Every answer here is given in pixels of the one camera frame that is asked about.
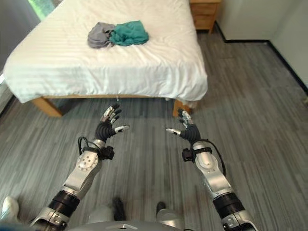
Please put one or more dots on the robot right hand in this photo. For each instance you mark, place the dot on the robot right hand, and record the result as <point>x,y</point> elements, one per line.
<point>190,132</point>

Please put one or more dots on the teal crumpled garment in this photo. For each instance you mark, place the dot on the teal crumpled garment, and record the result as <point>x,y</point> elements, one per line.
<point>128,33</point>

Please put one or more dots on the robot silver torso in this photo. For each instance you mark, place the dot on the robot silver torso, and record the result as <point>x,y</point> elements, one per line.
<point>122,225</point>

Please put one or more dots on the white bed sheet mattress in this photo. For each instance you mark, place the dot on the white bed sheet mattress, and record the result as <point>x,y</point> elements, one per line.
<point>106,55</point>

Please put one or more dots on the robot leg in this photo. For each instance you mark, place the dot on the robot leg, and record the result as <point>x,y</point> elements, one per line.
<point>166,214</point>
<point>108,211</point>

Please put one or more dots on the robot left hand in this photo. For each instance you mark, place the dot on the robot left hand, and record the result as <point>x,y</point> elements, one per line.
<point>106,130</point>

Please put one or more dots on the grey crumpled garment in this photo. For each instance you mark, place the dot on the grey crumpled garment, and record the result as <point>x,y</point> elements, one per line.
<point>99,36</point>

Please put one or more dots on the robot left leg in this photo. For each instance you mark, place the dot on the robot left leg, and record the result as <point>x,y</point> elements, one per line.
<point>108,211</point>

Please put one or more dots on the grey curtain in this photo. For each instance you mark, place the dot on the grey curtain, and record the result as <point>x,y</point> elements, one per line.
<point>14,29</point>

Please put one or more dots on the wooden nightstand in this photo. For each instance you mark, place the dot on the wooden nightstand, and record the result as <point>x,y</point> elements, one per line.
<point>204,14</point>

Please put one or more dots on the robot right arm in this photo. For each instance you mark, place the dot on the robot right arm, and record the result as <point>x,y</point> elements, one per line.
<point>214,178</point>

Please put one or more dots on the robot right leg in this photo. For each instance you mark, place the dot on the robot right leg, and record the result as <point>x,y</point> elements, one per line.
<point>166,214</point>

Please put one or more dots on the wooden bed frame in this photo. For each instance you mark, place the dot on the wooden bed frame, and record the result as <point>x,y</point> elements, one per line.
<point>45,106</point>

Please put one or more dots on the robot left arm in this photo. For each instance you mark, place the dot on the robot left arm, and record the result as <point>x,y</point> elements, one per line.
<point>77,178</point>

